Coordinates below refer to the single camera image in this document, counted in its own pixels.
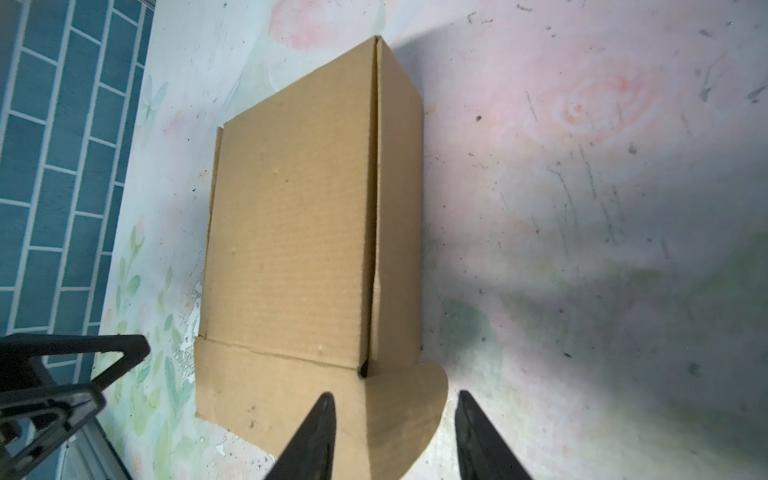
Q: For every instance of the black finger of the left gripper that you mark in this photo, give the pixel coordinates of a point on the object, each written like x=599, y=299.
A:
x=134, y=349
x=36, y=422

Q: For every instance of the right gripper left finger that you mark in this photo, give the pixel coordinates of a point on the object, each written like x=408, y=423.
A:
x=310, y=452

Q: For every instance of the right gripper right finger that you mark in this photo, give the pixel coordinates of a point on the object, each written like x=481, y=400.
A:
x=482, y=452

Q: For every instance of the brown cardboard paper box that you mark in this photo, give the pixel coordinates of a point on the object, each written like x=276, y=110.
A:
x=312, y=279

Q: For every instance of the floral table mat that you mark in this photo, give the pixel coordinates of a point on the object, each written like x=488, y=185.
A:
x=595, y=224

